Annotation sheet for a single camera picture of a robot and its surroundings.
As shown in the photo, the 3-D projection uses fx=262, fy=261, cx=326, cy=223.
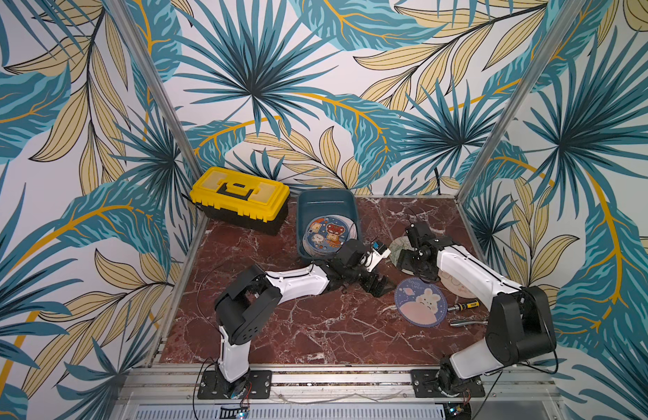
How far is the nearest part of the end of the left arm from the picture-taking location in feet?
2.26

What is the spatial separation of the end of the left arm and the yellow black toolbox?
0.35 meters

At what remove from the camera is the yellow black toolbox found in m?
0.97
